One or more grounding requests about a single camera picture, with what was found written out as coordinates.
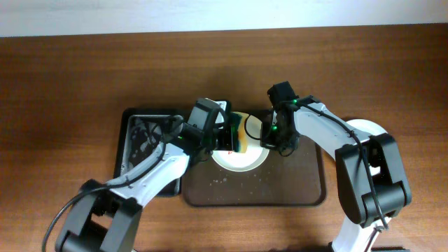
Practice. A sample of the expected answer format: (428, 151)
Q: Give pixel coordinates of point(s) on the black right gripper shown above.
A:
(267, 136)

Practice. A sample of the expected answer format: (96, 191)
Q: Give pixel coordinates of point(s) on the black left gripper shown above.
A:
(226, 138)

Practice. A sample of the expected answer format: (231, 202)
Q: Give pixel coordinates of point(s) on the yellow green sponge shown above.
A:
(239, 137)

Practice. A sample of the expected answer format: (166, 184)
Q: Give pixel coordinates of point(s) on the cream plate with red stain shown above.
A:
(252, 158)

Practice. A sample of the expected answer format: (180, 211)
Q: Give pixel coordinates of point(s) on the white plate with red stain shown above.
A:
(367, 126)

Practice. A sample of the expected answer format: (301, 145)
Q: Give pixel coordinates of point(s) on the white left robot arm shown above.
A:
(101, 221)

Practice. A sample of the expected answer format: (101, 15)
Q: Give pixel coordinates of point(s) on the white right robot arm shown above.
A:
(371, 180)

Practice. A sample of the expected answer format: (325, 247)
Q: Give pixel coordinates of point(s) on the brown plastic serving tray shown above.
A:
(282, 180)

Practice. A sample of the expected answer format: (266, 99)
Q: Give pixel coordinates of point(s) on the black wash basin with water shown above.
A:
(151, 157)

